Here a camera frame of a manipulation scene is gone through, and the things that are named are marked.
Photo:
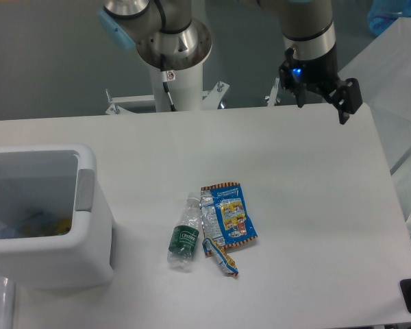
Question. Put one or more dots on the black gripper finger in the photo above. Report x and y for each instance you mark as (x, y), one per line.
(290, 79)
(345, 96)

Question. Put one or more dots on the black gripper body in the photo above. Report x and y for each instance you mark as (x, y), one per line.
(318, 74)

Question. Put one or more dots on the wrapper strip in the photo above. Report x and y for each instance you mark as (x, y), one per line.
(226, 264)

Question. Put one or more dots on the clear bottle green label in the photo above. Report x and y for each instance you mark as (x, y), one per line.
(181, 249)

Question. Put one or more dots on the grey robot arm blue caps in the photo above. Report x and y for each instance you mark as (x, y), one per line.
(307, 26)

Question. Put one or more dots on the white trash can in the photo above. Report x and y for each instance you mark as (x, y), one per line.
(60, 179)

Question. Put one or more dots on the translucent plastic box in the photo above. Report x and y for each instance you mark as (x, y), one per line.
(383, 70)

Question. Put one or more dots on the blue plastic bag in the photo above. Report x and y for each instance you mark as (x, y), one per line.
(383, 14)

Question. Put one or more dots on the blue snack wrapper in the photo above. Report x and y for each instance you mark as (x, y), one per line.
(224, 215)

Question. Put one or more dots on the white base bracket right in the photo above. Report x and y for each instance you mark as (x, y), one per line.
(212, 99)

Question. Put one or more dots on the white base bracket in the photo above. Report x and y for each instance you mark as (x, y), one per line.
(212, 99)
(130, 104)

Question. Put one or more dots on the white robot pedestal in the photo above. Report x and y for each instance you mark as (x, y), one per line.
(175, 64)

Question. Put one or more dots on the white base bracket left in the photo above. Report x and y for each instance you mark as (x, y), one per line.
(130, 104)

